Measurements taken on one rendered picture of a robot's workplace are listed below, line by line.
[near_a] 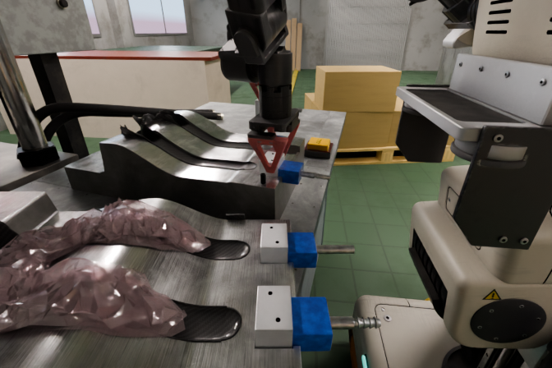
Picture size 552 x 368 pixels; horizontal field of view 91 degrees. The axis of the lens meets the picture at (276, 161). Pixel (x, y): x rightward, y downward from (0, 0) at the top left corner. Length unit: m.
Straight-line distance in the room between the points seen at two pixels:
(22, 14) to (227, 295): 1.04
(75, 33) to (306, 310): 1.17
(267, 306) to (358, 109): 2.27
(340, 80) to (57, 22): 1.84
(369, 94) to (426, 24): 7.81
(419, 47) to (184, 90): 8.26
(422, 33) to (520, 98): 9.75
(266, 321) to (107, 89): 3.38
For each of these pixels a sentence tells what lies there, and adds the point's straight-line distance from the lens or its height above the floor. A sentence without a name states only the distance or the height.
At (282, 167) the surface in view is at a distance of 0.51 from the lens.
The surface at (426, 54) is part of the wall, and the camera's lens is 10.28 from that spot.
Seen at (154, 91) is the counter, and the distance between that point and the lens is 3.27.
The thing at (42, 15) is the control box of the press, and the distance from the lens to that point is 1.22.
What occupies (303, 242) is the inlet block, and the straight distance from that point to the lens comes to 0.40.
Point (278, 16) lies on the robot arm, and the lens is 0.43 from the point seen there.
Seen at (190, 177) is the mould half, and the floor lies 0.88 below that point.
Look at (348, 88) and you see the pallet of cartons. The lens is 2.42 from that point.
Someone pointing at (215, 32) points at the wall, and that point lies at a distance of 10.05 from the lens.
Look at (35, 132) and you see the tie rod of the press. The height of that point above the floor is 0.88.
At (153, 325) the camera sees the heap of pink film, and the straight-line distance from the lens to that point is 0.33.
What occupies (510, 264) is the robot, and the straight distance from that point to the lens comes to 0.53.
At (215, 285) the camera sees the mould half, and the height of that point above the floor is 0.85.
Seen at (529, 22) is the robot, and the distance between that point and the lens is 0.51.
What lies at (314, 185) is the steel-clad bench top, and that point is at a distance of 0.67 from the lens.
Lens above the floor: 1.13
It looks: 25 degrees down
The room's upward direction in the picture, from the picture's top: straight up
